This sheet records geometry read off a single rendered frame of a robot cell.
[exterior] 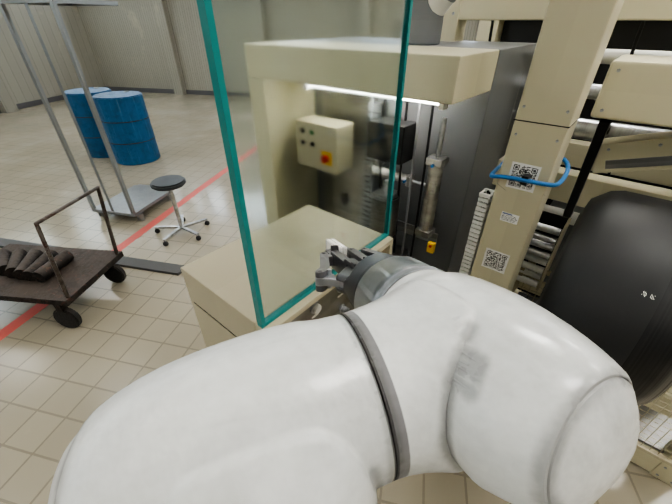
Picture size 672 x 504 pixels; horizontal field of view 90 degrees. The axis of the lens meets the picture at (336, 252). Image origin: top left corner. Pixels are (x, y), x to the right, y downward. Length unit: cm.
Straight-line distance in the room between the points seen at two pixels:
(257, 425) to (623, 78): 125
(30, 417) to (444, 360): 267
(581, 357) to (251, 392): 15
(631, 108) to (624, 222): 36
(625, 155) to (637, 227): 44
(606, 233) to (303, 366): 94
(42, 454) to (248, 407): 241
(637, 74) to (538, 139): 32
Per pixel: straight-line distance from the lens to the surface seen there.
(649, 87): 129
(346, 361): 19
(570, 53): 104
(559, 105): 105
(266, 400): 18
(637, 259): 103
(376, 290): 29
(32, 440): 266
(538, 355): 19
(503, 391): 18
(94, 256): 334
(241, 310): 90
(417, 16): 147
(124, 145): 622
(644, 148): 146
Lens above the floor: 187
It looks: 34 degrees down
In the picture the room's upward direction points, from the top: straight up
